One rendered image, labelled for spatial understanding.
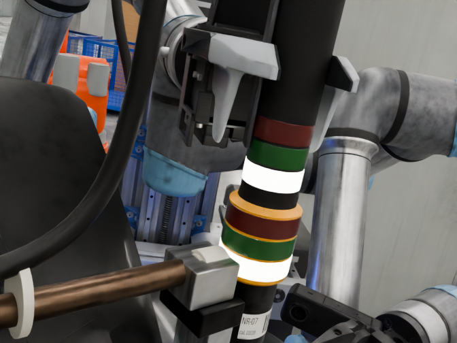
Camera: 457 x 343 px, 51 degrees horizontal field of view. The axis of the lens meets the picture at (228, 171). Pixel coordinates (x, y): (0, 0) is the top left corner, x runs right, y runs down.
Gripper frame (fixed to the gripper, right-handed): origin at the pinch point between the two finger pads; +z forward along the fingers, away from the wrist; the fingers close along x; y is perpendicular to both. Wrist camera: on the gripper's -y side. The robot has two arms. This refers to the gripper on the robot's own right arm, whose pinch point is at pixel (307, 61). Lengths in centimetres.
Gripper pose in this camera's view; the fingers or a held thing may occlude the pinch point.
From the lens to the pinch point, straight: 24.5
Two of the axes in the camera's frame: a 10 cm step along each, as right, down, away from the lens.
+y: -1.8, 9.4, 2.8
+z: 2.5, 3.1, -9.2
